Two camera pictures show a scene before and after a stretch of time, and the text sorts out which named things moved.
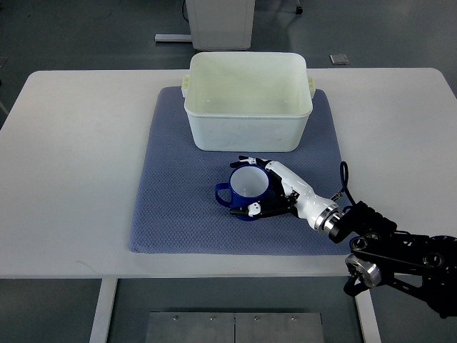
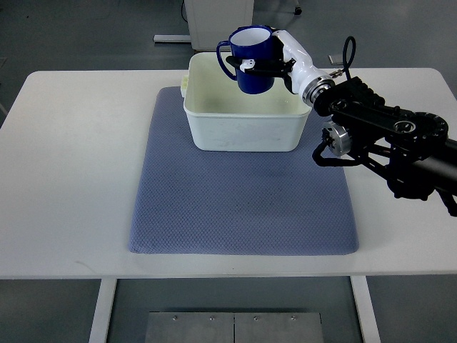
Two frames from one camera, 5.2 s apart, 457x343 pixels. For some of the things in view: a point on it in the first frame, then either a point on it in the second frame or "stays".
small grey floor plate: (339, 59) stays
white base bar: (173, 38) stays
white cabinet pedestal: (221, 24) stays
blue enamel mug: (248, 184) to (250, 41)
